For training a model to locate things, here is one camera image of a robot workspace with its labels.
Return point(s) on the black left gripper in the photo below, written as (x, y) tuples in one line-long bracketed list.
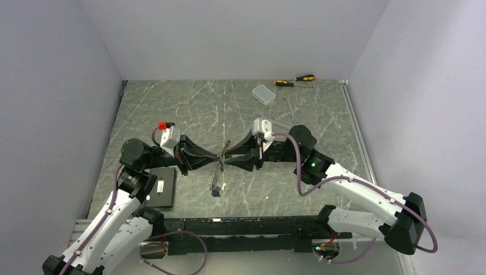
[(204, 157)]

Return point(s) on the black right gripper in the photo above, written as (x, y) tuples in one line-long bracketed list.
[(246, 163)]

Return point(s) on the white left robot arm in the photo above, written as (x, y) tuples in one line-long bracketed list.
[(124, 222)]

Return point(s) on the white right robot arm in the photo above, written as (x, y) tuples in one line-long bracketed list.
[(400, 220)]

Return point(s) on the large silver wrench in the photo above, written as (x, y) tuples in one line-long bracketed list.
[(274, 122)]

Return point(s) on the black flat box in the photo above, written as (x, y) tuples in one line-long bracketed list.
[(162, 193)]

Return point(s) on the small silver wrench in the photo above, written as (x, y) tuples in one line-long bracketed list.
[(291, 109)]

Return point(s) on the clear plastic box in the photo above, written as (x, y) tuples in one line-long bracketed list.
[(263, 94)]

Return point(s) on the yellow black screwdriver lower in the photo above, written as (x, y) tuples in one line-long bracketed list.
[(284, 83)]

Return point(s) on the yellow black screwdriver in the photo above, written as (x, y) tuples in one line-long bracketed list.
[(284, 83), (304, 78)]

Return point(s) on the yellow black screwdriver upper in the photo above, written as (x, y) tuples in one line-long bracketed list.
[(304, 78)]

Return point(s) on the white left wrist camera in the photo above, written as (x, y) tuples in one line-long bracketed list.
[(171, 135)]

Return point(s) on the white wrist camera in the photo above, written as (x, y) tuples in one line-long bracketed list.
[(171, 135), (262, 129)]

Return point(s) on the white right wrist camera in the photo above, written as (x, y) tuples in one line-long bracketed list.
[(262, 129)]

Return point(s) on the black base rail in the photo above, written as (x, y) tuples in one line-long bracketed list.
[(299, 234)]

